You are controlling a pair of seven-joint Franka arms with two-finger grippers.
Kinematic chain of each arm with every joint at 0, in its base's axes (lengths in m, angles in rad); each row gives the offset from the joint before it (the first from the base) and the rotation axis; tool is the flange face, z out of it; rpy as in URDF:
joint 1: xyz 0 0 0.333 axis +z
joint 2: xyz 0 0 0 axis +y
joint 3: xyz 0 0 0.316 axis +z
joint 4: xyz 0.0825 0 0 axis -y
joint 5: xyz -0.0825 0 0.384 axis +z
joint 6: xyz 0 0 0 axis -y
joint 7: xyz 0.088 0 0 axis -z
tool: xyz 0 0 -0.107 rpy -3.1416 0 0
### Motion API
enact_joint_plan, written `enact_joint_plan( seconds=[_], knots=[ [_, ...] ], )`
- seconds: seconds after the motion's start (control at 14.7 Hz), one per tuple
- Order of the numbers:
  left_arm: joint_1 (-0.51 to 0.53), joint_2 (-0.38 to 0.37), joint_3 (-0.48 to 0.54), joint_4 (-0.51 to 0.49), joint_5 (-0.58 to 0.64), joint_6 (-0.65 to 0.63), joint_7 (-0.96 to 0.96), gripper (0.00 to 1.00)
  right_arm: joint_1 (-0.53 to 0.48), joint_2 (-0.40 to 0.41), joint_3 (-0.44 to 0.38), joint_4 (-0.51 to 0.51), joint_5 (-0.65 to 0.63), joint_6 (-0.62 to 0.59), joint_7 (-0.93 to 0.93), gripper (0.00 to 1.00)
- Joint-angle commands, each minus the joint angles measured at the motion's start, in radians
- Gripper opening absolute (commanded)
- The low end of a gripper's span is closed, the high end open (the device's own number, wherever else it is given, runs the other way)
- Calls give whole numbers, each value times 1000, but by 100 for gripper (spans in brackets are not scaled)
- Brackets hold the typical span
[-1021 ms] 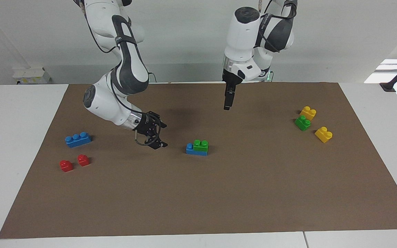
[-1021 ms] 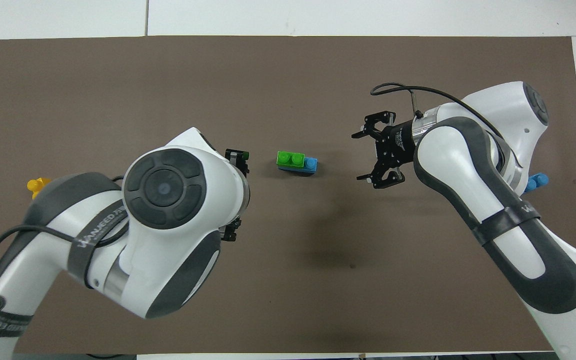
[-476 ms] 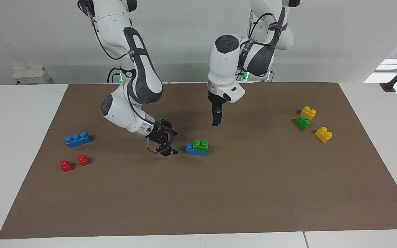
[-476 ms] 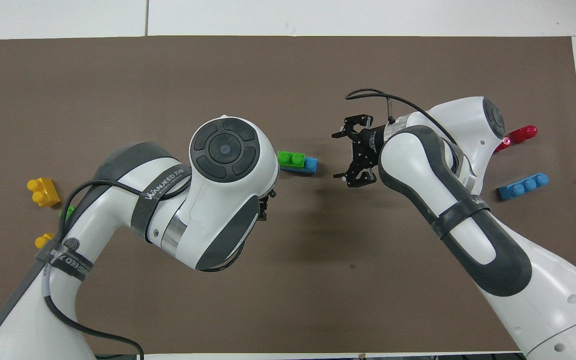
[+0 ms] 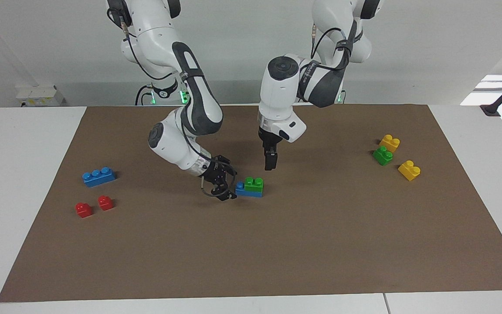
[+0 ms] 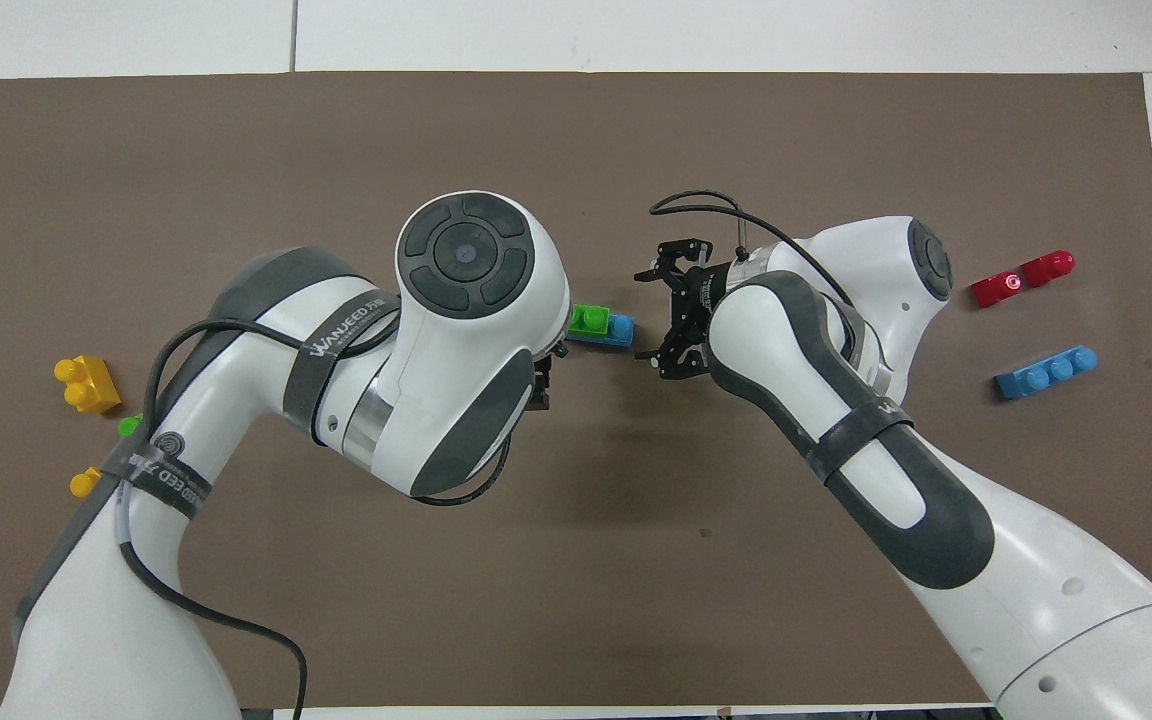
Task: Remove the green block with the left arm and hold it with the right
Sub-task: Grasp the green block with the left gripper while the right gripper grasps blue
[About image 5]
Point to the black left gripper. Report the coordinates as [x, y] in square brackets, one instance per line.
[269, 141]

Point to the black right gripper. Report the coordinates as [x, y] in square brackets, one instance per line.
[219, 172]

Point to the blue three-stud block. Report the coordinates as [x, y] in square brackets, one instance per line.
[246, 192]
[98, 178]

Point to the green two-stud block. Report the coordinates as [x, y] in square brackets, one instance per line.
[383, 157]
[254, 185]

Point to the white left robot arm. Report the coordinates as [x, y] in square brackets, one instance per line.
[277, 87]

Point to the yellow two-stud block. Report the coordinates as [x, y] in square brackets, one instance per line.
[389, 144]
[409, 171]

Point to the small red rounded block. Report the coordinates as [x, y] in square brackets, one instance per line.
[84, 210]
[106, 203]

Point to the brown table mat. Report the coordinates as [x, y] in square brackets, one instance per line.
[277, 244]

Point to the white socket box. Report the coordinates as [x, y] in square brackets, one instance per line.
[37, 96]

